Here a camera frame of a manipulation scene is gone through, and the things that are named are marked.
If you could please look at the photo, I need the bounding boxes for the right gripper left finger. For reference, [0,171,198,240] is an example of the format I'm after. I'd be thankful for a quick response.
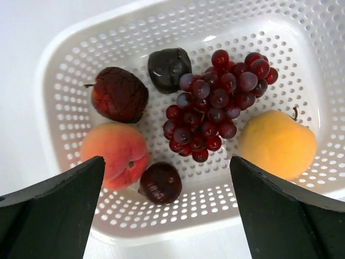
[1,156,105,258]

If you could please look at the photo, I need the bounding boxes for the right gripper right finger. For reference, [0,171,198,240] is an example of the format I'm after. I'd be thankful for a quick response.
[230,156,344,259]

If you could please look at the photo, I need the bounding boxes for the yellow fake peach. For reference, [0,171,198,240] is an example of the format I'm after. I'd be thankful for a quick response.
[238,110,317,180]

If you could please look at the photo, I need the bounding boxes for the orange fake peach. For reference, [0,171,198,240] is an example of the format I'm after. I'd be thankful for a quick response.
[80,122,149,191]

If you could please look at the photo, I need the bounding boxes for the dark red fake fig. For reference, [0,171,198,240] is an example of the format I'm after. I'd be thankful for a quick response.
[138,162,182,205]

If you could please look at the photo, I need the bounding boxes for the purple fake grapes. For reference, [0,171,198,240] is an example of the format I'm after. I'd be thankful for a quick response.
[163,49,278,163]

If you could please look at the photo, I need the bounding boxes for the dark red fake apple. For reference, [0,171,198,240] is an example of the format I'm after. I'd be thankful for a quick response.
[84,66,149,124]

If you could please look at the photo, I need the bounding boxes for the dark purple fake plum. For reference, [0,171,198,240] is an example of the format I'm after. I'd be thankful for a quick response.
[148,47,192,94]

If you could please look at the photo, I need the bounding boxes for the white perforated plastic basket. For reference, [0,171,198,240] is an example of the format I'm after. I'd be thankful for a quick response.
[36,1,344,244]

